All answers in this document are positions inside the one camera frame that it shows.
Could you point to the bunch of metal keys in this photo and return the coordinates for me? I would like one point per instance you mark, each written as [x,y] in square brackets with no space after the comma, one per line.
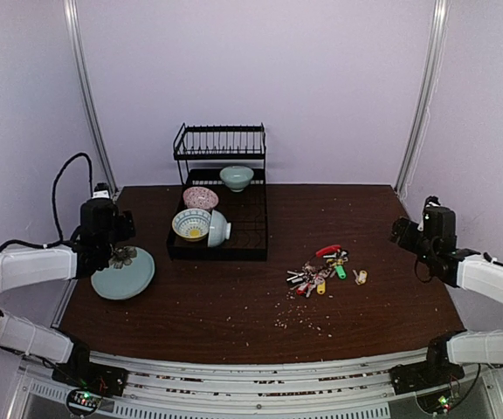
[314,273]

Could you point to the yellow tagged keys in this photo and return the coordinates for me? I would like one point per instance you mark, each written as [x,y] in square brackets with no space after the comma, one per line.
[361,277]

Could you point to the large keyring with red grip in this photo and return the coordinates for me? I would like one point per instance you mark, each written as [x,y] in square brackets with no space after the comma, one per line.
[330,251]

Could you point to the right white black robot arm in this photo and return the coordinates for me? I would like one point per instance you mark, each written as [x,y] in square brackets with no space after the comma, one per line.
[433,241]

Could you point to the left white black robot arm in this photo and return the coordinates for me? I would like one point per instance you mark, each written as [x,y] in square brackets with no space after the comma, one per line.
[93,245]

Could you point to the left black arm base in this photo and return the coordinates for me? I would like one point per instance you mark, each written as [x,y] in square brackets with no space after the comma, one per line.
[78,371]

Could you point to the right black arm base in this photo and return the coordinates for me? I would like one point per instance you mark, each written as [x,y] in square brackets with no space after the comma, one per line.
[435,370]

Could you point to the light green ceramic bowl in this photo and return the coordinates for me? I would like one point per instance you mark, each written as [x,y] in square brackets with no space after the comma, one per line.
[236,178]

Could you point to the pale blue tilted bowl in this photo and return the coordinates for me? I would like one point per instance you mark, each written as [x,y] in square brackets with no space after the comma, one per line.
[219,231]

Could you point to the pink patterned bowl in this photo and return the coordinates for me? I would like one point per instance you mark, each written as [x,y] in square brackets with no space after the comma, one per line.
[199,197]

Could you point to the blue yellow patterned bowl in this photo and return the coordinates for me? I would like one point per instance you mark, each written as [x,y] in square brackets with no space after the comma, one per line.
[192,225]

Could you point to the scattered crumbs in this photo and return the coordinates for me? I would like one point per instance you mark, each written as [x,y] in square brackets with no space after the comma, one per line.
[268,317]

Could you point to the pale blue plate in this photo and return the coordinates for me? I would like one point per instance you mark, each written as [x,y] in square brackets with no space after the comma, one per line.
[125,282]

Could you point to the black wire dish rack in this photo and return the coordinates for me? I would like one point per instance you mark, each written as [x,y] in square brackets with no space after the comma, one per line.
[201,153]

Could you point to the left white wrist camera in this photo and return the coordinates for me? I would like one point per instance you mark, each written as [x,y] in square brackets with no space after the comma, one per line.
[101,190]

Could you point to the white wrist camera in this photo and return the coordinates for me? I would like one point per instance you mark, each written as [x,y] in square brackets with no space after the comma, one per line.
[431,202]
[101,190]

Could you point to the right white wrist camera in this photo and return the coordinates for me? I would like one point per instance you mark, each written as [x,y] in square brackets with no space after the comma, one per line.
[431,202]

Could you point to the grey slotted front rail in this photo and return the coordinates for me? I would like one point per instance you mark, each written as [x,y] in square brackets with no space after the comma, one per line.
[358,388]

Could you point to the left aluminium frame post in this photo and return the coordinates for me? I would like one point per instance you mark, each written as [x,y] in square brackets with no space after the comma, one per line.
[74,31]

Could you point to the aluminium frame post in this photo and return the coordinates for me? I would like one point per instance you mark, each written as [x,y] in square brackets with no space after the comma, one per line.
[74,31]
[429,83]

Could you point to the right aluminium frame post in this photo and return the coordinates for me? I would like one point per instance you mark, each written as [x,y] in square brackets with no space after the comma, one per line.
[429,83]

